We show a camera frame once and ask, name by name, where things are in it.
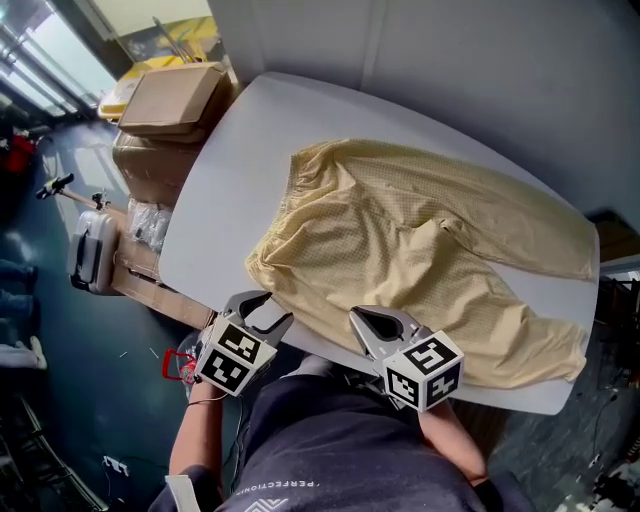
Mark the large taped cardboard box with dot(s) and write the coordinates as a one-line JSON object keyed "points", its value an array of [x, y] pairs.
{"points": [[150, 165]]}

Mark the small brown cardboard box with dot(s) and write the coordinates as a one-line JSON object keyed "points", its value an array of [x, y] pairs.
{"points": [[170, 95]]}

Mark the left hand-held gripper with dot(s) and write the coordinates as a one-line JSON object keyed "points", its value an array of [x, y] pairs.
{"points": [[235, 360]]}

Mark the yellow cloth trousers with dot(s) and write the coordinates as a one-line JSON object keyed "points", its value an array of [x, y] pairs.
{"points": [[400, 240]]}

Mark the silver hard-shell suitcase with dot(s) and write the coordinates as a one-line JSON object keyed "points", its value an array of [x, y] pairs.
{"points": [[92, 250]]}

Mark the open brown cardboard box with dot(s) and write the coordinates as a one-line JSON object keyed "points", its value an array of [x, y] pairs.
{"points": [[617, 240]]}

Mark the cluttered equipment workbench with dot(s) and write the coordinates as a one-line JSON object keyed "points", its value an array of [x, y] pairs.
{"points": [[620, 310]]}

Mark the white electronics pile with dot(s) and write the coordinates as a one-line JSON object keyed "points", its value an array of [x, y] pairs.
{"points": [[620, 480]]}

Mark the clear plastic wrapped packages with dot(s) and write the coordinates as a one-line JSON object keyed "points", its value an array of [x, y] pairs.
{"points": [[147, 225]]}

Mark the person's right forearm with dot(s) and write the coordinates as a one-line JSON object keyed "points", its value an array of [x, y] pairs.
{"points": [[450, 440]]}

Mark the flat brown cardboard sheet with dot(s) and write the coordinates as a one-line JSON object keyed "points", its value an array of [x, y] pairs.
{"points": [[165, 300]]}

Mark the white power strip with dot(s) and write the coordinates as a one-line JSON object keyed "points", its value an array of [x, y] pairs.
{"points": [[117, 465]]}

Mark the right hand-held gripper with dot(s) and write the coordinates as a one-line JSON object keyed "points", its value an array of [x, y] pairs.
{"points": [[425, 370]]}

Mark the person's dark navy shirt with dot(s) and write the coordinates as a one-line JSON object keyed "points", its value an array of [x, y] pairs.
{"points": [[340, 450]]}

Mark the wooden pole black grip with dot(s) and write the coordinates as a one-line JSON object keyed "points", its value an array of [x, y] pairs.
{"points": [[55, 184]]}

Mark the person's left forearm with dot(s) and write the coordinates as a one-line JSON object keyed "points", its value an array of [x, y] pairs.
{"points": [[195, 440]]}

